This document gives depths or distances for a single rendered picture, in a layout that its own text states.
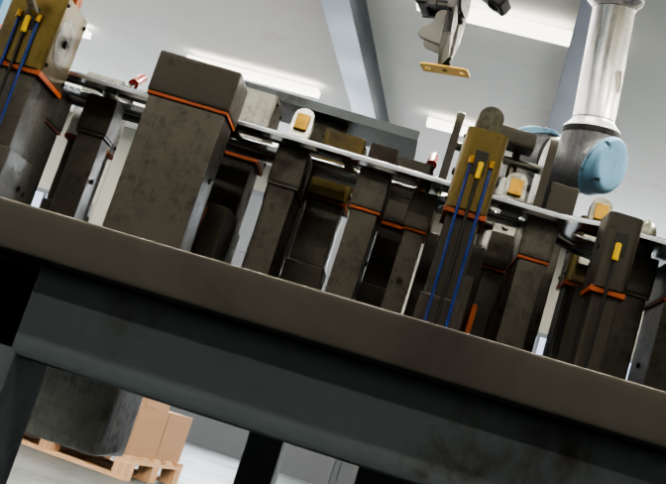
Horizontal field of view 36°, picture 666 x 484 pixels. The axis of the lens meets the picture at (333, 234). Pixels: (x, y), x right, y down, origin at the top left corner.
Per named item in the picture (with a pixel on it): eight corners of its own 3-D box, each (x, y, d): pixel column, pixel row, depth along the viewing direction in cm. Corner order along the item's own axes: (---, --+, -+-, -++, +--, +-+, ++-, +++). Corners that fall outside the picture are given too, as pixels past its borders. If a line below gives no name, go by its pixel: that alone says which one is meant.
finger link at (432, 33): (413, 61, 177) (426, 13, 179) (446, 65, 175) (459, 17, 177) (409, 53, 174) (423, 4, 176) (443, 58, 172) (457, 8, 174)
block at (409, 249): (359, 368, 155) (413, 187, 160) (359, 371, 161) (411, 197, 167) (385, 376, 154) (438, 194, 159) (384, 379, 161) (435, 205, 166)
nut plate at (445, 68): (418, 62, 175) (420, 56, 175) (423, 70, 179) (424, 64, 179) (467, 69, 172) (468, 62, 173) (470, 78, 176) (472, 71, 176)
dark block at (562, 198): (486, 416, 172) (552, 181, 180) (482, 417, 179) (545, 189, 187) (515, 424, 172) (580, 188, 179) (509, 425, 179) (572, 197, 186)
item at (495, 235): (443, 399, 165) (493, 228, 171) (441, 400, 168) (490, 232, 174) (467, 407, 165) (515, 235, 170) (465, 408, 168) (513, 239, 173)
